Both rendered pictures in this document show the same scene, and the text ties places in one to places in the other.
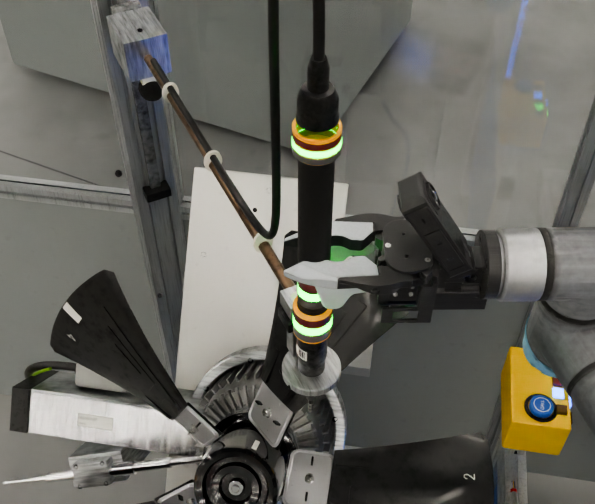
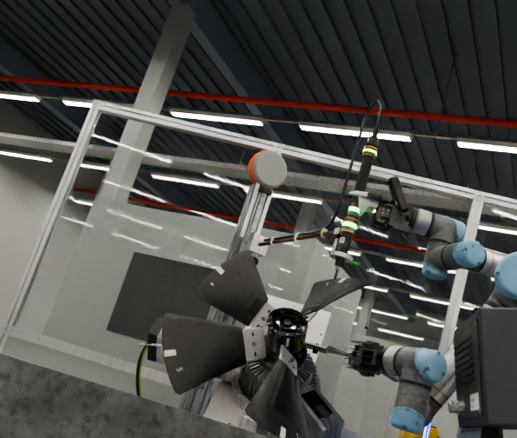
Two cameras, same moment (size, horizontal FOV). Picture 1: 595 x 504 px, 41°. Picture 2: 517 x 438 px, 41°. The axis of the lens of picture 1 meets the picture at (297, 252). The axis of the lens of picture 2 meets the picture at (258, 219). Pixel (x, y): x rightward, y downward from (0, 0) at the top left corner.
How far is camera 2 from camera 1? 1.94 m
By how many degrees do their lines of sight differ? 62
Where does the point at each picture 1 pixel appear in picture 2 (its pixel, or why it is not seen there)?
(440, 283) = (396, 216)
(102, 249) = not seen: hidden behind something
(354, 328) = (347, 288)
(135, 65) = (255, 243)
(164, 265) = (196, 394)
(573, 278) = (440, 218)
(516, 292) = (422, 217)
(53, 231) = not seen: hidden behind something
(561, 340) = (437, 248)
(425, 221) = (396, 182)
